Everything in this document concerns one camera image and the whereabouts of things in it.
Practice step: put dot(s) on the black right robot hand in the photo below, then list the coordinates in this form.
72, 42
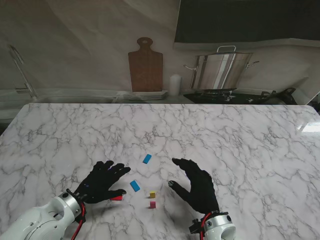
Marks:
201, 192

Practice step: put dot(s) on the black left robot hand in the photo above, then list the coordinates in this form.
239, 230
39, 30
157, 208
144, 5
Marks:
100, 185

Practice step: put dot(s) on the yellow domino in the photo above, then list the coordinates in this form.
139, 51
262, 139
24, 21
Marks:
152, 194

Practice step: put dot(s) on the pink domino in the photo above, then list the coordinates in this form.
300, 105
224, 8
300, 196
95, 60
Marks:
152, 205

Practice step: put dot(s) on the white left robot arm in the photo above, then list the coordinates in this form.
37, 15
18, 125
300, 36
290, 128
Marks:
37, 220

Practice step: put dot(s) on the red domino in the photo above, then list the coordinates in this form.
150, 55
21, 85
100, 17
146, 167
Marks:
118, 199

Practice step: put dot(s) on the blue domino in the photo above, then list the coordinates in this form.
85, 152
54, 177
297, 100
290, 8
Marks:
135, 186
147, 158

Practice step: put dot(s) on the steel kitchen sink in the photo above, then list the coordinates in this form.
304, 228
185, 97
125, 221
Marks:
75, 99

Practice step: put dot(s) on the black gas stove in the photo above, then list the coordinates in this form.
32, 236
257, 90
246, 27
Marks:
217, 98

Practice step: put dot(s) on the stack of white plates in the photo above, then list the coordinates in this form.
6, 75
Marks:
147, 95

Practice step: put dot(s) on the white cylindrical candle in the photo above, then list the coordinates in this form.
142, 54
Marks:
175, 85

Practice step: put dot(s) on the brown wooden cutting board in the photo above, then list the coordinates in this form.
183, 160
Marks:
146, 72

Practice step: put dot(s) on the large steel stock pot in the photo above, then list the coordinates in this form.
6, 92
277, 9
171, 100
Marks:
220, 71

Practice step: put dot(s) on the black frying pan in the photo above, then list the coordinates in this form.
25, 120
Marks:
282, 98

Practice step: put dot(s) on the chrome kitchen faucet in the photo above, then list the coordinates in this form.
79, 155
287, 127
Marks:
23, 75

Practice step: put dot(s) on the dark range hood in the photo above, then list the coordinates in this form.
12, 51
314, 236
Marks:
250, 20

